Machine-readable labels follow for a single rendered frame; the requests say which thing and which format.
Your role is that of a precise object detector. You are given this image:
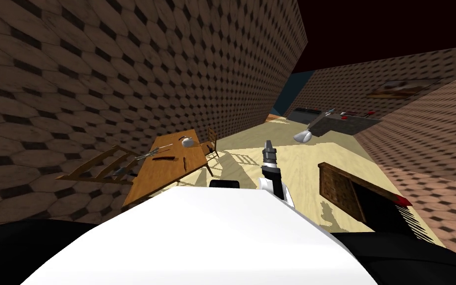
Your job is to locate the framed wall picture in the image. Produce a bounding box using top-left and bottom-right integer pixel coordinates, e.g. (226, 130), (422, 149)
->
(365, 79), (443, 100)

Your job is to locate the small wooden chair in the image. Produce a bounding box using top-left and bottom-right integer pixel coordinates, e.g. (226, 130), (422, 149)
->
(205, 127), (221, 160)

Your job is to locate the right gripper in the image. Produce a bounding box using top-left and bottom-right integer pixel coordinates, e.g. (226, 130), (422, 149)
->
(264, 140), (278, 163)

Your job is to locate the brown wooden cabinet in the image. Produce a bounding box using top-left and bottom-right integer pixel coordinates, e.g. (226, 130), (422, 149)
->
(317, 161), (427, 243)

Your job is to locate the wooden slatted chair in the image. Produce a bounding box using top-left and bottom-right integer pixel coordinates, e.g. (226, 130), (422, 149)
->
(55, 144), (142, 186)

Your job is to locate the grey metal cutlery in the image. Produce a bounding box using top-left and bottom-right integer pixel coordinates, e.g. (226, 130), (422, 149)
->
(134, 143), (174, 161)

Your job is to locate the white round lamp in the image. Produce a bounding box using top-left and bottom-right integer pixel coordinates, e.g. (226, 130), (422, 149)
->
(293, 129), (314, 144)

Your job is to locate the dark grey counter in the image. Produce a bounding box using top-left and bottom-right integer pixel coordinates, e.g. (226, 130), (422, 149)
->
(308, 110), (383, 138)

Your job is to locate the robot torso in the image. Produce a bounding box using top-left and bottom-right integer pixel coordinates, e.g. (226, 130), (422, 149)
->
(21, 179), (379, 285)

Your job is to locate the black low cabinet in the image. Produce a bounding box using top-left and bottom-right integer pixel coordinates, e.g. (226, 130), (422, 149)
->
(287, 106), (324, 126)

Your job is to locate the wooden table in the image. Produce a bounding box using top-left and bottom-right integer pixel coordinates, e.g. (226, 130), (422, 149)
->
(121, 128), (215, 210)

